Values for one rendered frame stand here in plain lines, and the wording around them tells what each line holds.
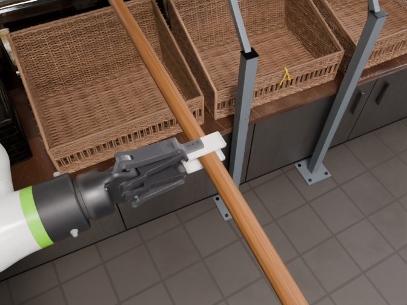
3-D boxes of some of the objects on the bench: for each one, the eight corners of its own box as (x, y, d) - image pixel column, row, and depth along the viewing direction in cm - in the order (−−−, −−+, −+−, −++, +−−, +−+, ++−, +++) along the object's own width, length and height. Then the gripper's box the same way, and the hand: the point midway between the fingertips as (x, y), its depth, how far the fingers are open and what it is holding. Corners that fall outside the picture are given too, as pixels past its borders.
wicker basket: (281, 15, 187) (292, -42, 164) (373, -14, 201) (395, -70, 179) (345, 78, 162) (368, 22, 139) (445, 40, 176) (481, -17, 153)
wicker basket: (31, 88, 158) (2, 31, 136) (159, 49, 172) (152, -8, 150) (59, 180, 133) (29, 129, 110) (206, 124, 147) (207, 70, 124)
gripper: (60, 150, 54) (212, 97, 60) (88, 204, 67) (211, 156, 73) (74, 192, 50) (235, 131, 56) (100, 241, 63) (229, 187, 69)
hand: (203, 152), depth 64 cm, fingers closed on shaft, 3 cm apart
